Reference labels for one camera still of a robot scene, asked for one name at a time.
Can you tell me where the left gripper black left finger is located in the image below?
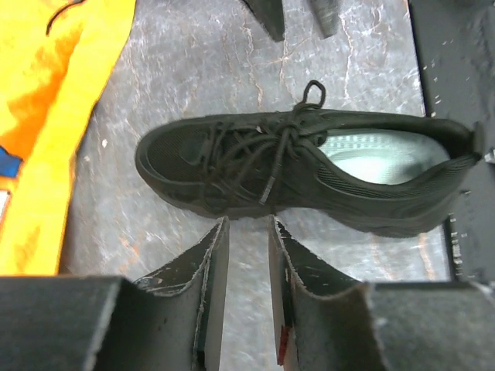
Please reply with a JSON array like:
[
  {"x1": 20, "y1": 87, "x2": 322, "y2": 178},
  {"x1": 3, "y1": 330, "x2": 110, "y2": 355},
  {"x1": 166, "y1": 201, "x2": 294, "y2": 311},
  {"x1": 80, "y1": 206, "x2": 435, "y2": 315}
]
[{"x1": 1, "y1": 217, "x2": 229, "y2": 370}]

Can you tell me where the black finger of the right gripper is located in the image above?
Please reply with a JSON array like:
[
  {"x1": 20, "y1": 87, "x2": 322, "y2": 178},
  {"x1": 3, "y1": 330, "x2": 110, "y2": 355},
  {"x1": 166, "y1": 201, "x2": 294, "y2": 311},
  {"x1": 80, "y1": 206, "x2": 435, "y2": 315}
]
[
  {"x1": 308, "y1": 0, "x2": 340, "y2": 39},
  {"x1": 243, "y1": 0, "x2": 285, "y2": 42}
]

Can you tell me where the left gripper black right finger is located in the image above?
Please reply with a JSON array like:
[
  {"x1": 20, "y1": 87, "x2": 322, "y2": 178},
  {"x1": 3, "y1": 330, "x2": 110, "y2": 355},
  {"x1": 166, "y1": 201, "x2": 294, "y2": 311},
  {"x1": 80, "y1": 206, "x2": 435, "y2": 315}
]
[{"x1": 268, "y1": 216, "x2": 494, "y2": 370}]

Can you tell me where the black shoe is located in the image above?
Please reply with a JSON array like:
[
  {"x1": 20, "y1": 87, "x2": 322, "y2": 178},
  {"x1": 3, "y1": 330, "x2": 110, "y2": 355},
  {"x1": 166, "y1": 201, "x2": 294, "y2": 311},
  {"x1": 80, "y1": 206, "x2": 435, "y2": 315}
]
[{"x1": 134, "y1": 107, "x2": 486, "y2": 239}]

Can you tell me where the orange Mickey pillow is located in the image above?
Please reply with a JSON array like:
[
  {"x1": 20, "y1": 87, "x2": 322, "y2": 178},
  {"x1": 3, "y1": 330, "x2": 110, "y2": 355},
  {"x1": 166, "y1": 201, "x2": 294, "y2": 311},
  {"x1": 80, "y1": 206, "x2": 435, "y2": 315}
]
[{"x1": 1, "y1": 1, "x2": 135, "y2": 275}]

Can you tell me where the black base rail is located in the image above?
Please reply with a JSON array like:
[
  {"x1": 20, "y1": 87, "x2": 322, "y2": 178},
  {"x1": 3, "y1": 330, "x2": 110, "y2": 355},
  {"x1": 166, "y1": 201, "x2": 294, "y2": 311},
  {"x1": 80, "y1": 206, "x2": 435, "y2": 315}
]
[{"x1": 408, "y1": 1, "x2": 494, "y2": 283}]

